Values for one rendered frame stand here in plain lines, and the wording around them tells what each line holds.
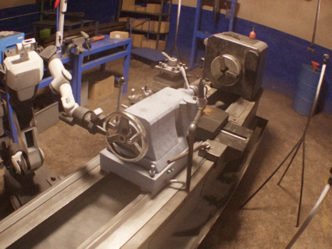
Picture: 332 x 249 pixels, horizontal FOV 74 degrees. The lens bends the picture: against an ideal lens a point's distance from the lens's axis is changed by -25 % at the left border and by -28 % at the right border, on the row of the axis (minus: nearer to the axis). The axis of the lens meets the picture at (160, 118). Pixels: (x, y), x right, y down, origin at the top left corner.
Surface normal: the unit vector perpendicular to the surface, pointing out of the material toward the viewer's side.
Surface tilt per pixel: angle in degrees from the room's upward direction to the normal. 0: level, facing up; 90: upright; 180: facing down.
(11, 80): 93
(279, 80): 90
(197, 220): 0
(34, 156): 78
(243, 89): 90
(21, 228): 0
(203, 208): 0
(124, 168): 90
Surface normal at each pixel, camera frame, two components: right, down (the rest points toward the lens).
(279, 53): -0.51, 0.35
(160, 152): 0.82, -0.07
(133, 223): 0.11, -0.88
